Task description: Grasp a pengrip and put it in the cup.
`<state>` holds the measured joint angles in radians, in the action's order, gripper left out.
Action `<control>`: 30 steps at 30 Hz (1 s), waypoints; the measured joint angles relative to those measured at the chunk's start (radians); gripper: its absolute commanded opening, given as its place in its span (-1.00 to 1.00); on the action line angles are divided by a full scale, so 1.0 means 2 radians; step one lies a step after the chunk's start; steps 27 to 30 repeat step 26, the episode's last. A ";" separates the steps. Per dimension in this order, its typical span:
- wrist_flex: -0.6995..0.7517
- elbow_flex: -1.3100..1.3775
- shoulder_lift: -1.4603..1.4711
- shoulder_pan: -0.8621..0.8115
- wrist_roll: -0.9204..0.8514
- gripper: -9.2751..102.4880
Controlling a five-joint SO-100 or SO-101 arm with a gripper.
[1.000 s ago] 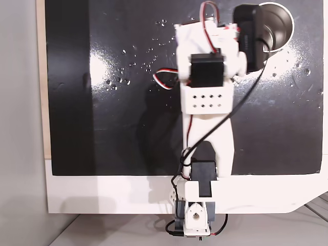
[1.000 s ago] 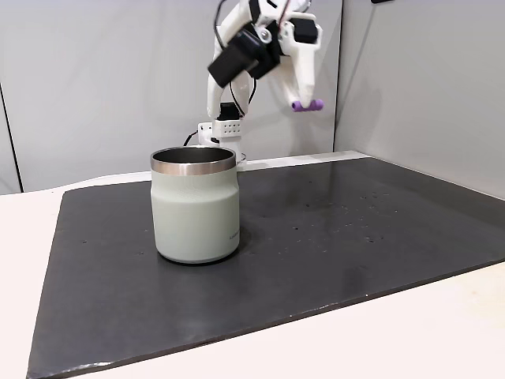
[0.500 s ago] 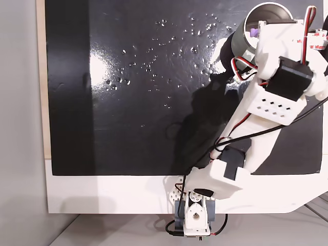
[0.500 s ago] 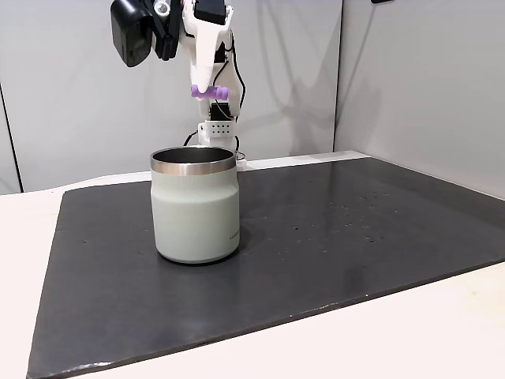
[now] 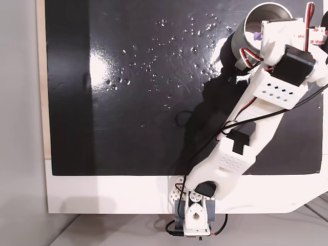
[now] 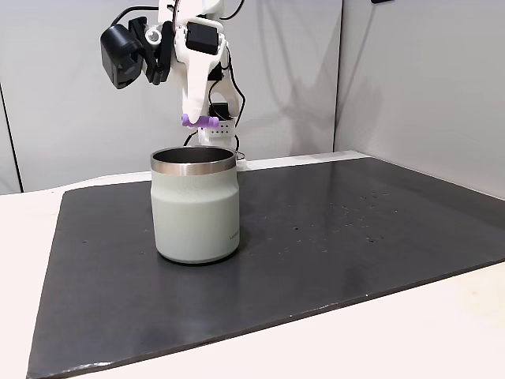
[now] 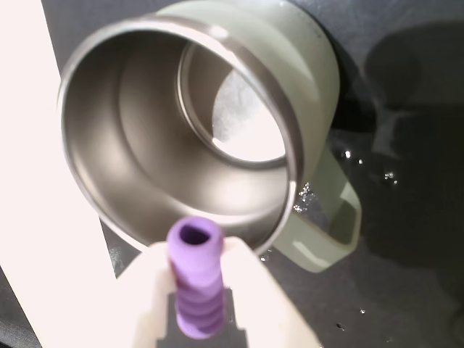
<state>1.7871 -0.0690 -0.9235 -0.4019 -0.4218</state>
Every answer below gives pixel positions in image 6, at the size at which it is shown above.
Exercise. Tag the dark grey table mat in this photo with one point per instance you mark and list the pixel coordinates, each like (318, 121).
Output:
(300, 276)

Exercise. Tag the black camera box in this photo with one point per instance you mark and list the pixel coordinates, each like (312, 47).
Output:
(120, 55)

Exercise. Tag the black wall-mounted object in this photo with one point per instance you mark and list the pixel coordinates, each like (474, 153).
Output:
(382, 1)

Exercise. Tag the purple pen grip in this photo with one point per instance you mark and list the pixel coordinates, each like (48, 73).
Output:
(205, 122)

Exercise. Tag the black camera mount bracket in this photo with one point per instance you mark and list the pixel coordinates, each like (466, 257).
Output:
(165, 55)

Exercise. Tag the pale green steel-rimmed cup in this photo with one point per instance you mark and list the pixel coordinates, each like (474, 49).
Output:
(193, 213)

